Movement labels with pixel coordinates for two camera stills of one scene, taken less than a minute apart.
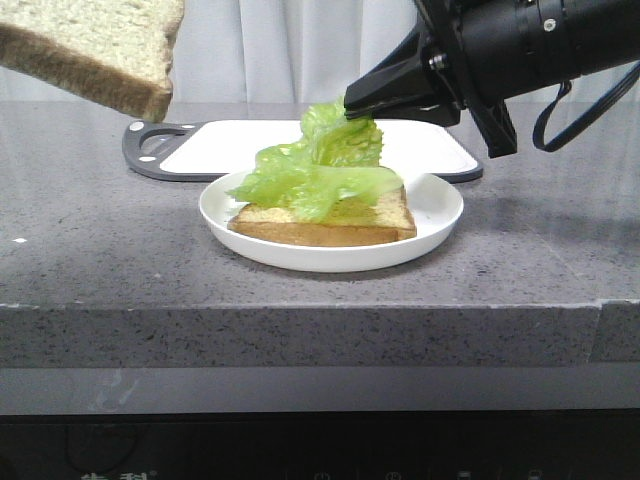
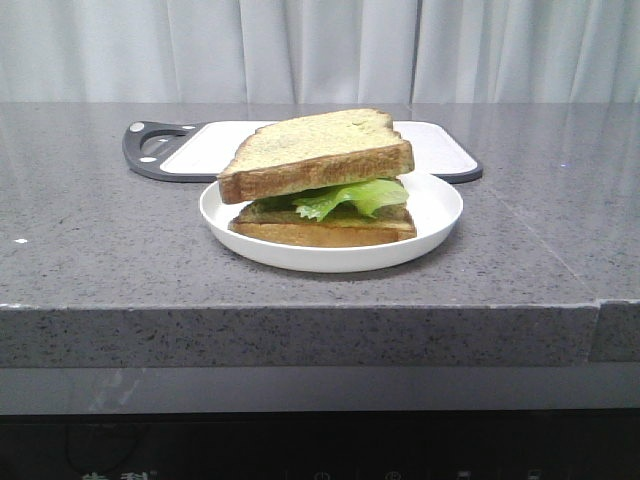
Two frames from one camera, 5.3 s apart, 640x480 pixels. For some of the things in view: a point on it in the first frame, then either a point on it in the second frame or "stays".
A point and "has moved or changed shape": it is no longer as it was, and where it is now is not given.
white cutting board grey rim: (200, 150) stays
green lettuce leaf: (332, 170) has moved or changed shape
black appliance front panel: (474, 445) stays
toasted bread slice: (116, 52) → (314, 149)
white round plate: (436, 207) stays
